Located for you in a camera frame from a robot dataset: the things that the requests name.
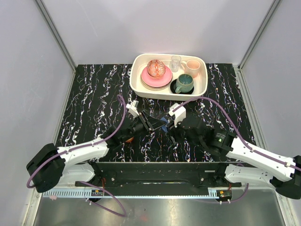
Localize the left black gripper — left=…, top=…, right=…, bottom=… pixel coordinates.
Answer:
left=121, top=111, right=167, bottom=143

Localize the green ceramic mug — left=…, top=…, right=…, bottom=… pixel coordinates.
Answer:
left=175, top=74, right=194, bottom=94

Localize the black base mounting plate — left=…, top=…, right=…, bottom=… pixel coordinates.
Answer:
left=88, top=162, right=242, bottom=197

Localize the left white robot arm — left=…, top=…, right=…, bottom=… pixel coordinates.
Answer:
left=26, top=111, right=165, bottom=193

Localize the cream plate under pink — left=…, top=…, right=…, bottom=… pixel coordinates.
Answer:
left=140, top=79, right=170, bottom=91

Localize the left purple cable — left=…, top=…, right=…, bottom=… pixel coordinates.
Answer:
left=26, top=95, right=127, bottom=217

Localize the white rectangular dish tub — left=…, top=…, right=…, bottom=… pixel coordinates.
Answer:
left=129, top=53, right=208, bottom=101

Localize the black saucer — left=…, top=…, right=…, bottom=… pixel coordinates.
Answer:
left=170, top=80, right=194, bottom=95

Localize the white slotted cable duct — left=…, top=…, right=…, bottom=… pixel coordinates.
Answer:
left=42, top=189, right=219, bottom=199

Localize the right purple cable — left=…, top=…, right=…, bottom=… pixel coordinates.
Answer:
left=174, top=96, right=301, bottom=205

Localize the pink ceramic mug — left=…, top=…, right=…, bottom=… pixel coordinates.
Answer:
left=181, top=59, right=201, bottom=78

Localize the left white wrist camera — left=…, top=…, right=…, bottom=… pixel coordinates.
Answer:
left=126, top=100, right=139, bottom=118

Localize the purple cable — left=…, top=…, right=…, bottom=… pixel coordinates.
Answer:
left=26, top=95, right=127, bottom=217
left=174, top=96, right=301, bottom=205

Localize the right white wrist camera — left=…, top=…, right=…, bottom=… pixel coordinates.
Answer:
left=168, top=103, right=186, bottom=127

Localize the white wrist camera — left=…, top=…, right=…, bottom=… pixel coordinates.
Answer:
left=168, top=103, right=186, bottom=127
left=126, top=100, right=139, bottom=118

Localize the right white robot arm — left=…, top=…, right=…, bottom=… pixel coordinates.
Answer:
left=166, top=117, right=301, bottom=200

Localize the blue pill organizer box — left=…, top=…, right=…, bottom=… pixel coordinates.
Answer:
left=160, top=117, right=168, bottom=133

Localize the clear drinking glass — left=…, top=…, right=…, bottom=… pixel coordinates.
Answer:
left=170, top=55, right=181, bottom=73

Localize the orange patterned bowl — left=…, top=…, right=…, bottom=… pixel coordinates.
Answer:
left=147, top=59, right=166, bottom=79

